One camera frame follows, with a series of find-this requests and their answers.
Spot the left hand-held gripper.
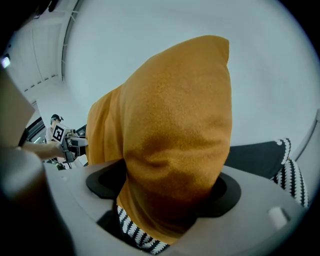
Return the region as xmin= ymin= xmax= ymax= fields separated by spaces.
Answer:
xmin=51 ymin=122 xmax=89 ymax=164

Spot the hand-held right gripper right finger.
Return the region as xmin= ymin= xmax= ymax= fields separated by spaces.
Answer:
xmin=162 ymin=164 xmax=309 ymax=256

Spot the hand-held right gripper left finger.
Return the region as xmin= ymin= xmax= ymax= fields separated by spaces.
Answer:
xmin=43 ymin=159 xmax=151 ymax=256

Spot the orange pillow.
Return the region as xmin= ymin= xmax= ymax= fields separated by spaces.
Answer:
xmin=84 ymin=34 xmax=234 ymax=246

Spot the person's left forearm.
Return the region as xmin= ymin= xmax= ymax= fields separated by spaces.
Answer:
xmin=18 ymin=141 xmax=65 ymax=160

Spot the black white striped blanket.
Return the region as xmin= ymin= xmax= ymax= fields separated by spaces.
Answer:
xmin=116 ymin=138 xmax=310 ymax=256

